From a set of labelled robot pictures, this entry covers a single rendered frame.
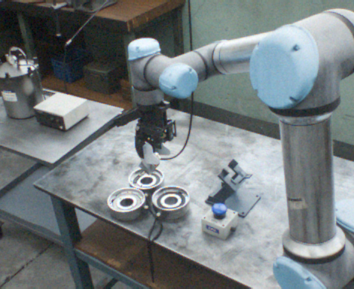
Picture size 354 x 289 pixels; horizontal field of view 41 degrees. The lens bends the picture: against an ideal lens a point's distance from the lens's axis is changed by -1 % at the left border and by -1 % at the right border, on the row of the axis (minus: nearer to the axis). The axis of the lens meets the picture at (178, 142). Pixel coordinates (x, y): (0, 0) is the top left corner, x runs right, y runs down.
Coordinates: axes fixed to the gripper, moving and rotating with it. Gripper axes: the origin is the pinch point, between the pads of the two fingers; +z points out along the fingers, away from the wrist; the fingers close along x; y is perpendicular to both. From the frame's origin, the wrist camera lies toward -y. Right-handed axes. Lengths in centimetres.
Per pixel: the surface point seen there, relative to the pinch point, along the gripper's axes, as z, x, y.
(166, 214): 10.9, -6.0, 8.6
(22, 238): 93, 13, -104
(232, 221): 9.7, -0.4, 26.0
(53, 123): 22, 26, -73
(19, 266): 93, 0, -91
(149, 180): 11.5, 4.7, -5.3
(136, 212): 10.5, -9.7, 1.3
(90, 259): 40.4, -10.8, -21.7
